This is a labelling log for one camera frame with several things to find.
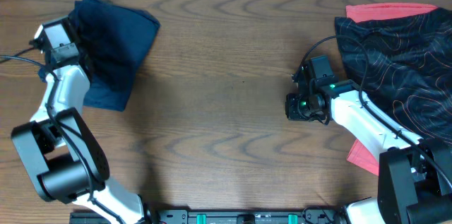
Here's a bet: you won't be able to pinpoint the navy blue shorts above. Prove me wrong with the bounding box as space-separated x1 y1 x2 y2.
69 0 160 95

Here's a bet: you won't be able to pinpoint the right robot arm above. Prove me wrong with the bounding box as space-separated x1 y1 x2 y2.
285 76 451 223

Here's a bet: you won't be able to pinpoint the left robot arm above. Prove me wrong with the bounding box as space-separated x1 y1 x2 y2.
11 65 148 223

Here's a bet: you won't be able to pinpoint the black patterned shorts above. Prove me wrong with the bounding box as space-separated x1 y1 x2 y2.
334 8 451 142

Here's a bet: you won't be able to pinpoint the red coral garment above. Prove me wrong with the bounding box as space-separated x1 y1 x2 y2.
345 3 437 23

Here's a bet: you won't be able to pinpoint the folded navy shorts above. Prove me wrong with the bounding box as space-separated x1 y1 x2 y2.
83 64 136 112

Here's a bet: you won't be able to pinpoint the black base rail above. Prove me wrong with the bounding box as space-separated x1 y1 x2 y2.
69 208 349 224

